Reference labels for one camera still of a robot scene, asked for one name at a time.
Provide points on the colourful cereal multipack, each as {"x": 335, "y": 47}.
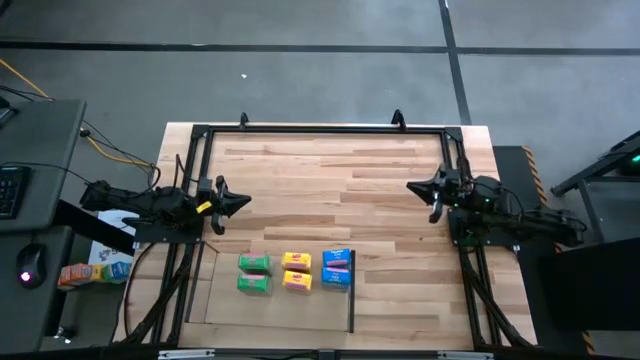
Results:
{"x": 95, "y": 274}

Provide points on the black metal stand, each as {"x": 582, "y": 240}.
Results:
{"x": 600, "y": 170}

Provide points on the green Apple Jacks cereal box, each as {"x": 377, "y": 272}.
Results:
{"x": 255, "y": 261}
{"x": 254, "y": 284}

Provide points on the black computer mouse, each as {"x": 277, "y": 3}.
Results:
{"x": 31, "y": 265}

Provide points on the yellow paper tag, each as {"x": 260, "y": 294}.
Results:
{"x": 203, "y": 207}

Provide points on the large black panel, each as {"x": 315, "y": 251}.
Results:
{"x": 590, "y": 285}

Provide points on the white printed sheet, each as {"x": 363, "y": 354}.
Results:
{"x": 107, "y": 252}

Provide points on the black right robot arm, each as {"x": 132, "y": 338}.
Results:
{"x": 530, "y": 220}

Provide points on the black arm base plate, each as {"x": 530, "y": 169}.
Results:
{"x": 456, "y": 235}
{"x": 150, "y": 235}

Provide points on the black mat with hazard stripe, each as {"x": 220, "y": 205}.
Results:
{"x": 515, "y": 160}

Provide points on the black keyboard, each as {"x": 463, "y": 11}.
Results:
{"x": 12, "y": 192}

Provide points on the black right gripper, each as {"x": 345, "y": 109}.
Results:
{"x": 452, "y": 190}

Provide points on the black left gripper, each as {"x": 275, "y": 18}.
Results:
{"x": 218, "y": 220}

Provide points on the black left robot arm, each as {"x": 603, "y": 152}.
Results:
{"x": 145, "y": 202}

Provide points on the black frame clamp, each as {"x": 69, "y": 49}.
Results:
{"x": 244, "y": 121}
{"x": 399, "y": 121}

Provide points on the grey desk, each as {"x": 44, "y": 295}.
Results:
{"x": 40, "y": 135}

